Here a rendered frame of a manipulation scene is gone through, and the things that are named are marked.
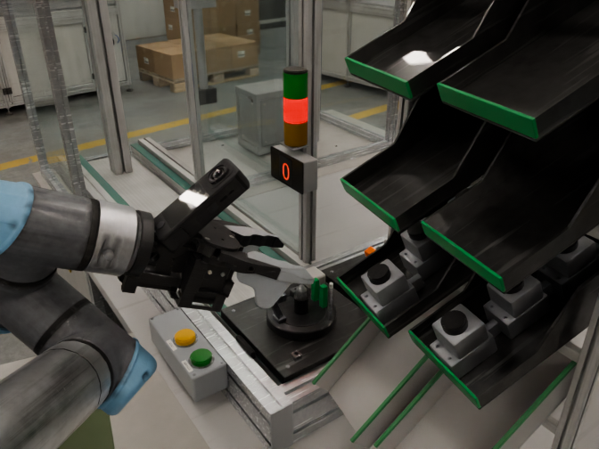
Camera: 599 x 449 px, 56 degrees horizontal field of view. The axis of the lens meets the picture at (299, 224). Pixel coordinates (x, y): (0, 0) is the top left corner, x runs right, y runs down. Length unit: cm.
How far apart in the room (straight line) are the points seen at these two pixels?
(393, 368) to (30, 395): 56
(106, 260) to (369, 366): 49
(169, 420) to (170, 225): 59
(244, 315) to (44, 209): 66
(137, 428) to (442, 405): 56
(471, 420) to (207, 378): 47
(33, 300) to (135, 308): 79
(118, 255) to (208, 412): 59
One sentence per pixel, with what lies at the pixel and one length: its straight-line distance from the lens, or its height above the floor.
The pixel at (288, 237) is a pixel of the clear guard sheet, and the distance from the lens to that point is 139.
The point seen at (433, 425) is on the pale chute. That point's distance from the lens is 87.
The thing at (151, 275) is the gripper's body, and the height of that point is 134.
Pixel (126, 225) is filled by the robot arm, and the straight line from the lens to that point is 59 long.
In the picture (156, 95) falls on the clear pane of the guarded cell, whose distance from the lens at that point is 228.
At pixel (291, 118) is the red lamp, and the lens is 116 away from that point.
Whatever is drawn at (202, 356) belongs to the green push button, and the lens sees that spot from 107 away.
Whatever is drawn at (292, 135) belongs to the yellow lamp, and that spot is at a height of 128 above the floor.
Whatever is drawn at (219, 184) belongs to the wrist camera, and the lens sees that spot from 60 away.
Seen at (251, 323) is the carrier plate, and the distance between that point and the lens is 114.
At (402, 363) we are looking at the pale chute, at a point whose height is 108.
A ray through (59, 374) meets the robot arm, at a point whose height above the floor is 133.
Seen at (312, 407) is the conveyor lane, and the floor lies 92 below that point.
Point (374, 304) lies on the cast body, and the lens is 77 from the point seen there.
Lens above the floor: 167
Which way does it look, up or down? 28 degrees down
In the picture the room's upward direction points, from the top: straight up
